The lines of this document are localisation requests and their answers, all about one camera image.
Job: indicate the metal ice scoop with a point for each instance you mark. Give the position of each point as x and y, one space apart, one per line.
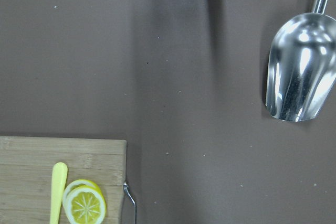
301 66

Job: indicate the lemon slice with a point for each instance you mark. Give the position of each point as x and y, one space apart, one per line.
76 183
85 204

